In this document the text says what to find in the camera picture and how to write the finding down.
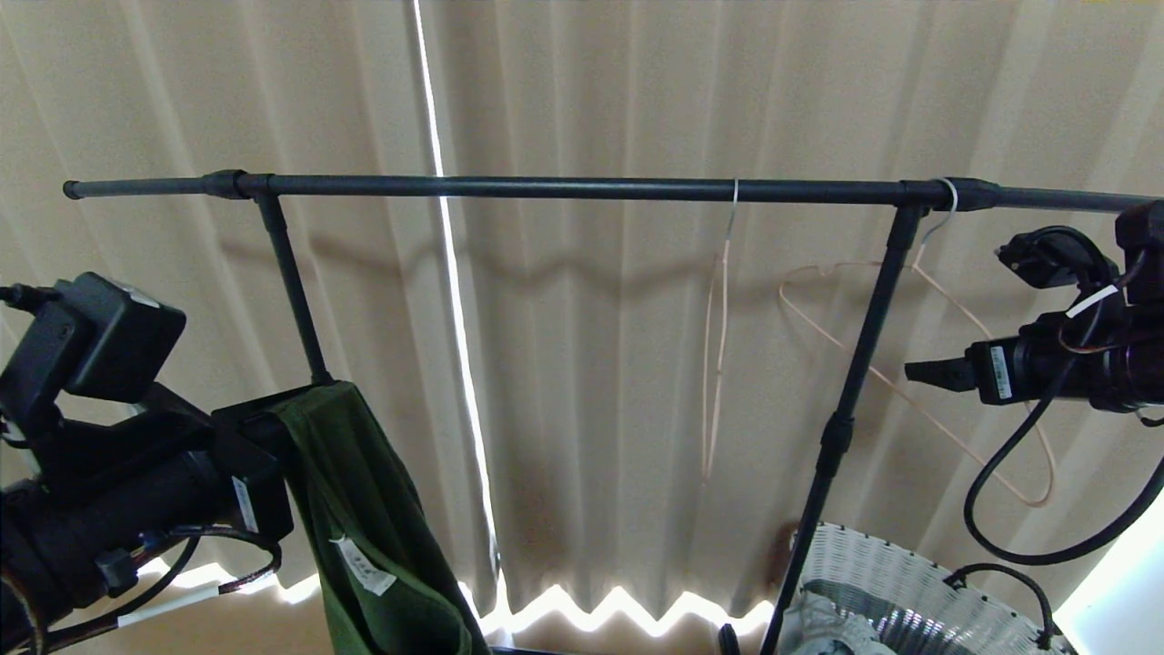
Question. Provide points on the pink clothes hanger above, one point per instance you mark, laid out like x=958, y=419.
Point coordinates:
x=946, y=428
x=723, y=318

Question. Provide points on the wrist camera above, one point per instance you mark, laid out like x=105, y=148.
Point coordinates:
x=1144, y=250
x=118, y=337

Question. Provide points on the pale grey garment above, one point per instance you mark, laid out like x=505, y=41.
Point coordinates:
x=823, y=632

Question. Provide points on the black clothes rack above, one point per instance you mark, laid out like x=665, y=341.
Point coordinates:
x=591, y=188

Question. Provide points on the white laundry basket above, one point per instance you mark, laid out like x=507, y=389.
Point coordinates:
x=909, y=564

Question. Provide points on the green short-sleeved shirt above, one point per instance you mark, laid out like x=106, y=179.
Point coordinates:
x=364, y=491

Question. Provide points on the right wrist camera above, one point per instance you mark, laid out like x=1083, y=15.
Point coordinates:
x=1144, y=250

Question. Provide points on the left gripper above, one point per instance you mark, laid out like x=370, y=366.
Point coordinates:
x=155, y=496

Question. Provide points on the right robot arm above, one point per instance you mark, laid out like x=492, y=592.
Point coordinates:
x=1148, y=373

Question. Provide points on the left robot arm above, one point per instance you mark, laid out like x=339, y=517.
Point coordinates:
x=32, y=564

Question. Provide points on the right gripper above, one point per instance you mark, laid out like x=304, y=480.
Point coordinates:
x=1055, y=364

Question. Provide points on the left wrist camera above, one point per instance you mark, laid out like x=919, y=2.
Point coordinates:
x=118, y=337

